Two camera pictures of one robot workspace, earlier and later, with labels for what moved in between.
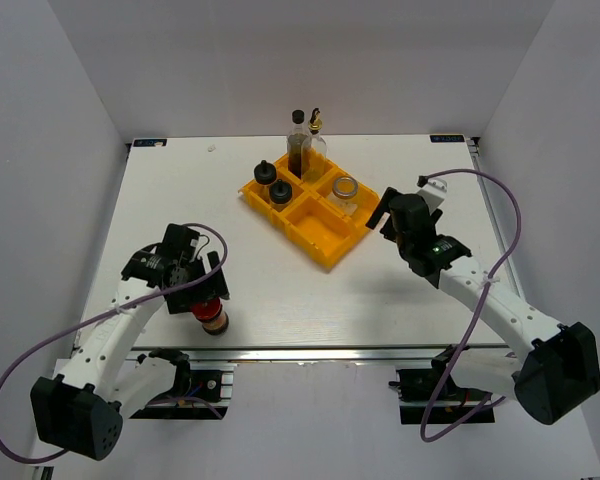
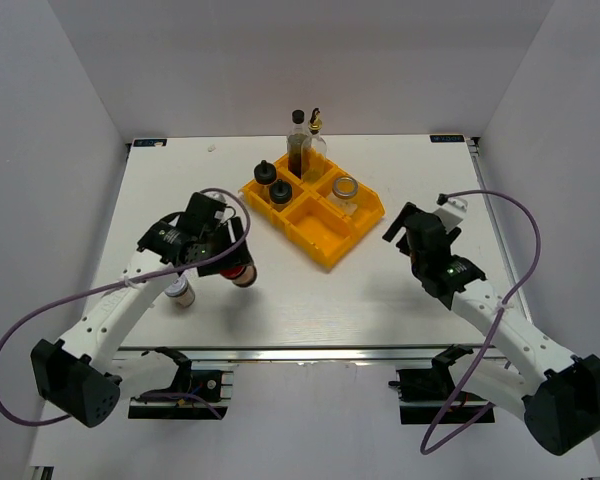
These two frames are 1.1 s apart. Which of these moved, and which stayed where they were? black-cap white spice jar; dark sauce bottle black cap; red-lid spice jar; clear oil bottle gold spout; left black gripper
Moved: red-lid spice jar; left black gripper
Stayed: black-cap white spice jar; dark sauce bottle black cap; clear oil bottle gold spout
